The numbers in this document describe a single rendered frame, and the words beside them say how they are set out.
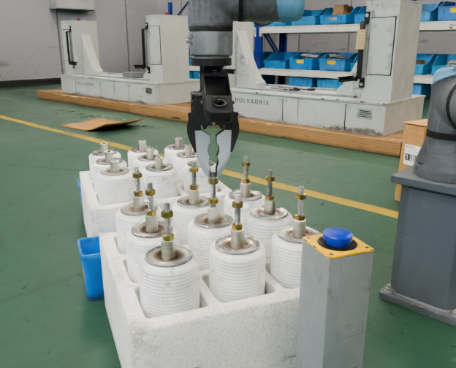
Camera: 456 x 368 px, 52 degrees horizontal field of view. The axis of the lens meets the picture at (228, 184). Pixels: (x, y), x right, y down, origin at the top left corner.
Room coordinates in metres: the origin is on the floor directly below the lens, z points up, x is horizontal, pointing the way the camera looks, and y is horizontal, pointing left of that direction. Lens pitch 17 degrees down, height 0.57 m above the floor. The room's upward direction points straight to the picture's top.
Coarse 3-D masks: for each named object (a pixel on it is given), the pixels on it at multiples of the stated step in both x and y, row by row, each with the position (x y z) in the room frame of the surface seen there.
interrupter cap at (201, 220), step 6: (198, 216) 0.84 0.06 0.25; (204, 216) 0.84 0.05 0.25; (222, 216) 0.84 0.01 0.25; (228, 216) 0.84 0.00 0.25; (198, 222) 0.81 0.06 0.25; (204, 222) 0.81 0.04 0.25; (222, 222) 0.81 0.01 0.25; (228, 222) 0.81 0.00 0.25; (210, 228) 0.79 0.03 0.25; (216, 228) 0.79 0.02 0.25
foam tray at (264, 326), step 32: (128, 288) 0.70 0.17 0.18; (128, 320) 0.60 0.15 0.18; (160, 320) 0.60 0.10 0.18; (192, 320) 0.61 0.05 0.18; (224, 320) 0.62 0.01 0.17; (256, 320) 0.64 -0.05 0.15; (288, 320) 0.67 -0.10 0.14; (128, 352) 0.62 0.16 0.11; (160, 352) 0.59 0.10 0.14; (192, 352) 0.60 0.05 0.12; (224, 352) 0.62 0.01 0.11; (256, 352) 0.64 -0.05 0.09; (288, 352) 0.67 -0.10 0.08
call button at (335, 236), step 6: (330, 228) 0.60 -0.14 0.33; (336, 228) 0.60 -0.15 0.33; (324, 234) 0.58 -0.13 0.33; (330, 234) 0.57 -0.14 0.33; (336, 234) 0.57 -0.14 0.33; (342, 234) 0.57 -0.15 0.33; (348, 234) 0.57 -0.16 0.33; (330, 240) 0.57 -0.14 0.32; (336, 240) 0.56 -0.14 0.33; (342, 240) 0.56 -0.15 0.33; (348, 240) 0.57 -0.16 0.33; (336, 246) 0.57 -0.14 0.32; (342, 246) 0.57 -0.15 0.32
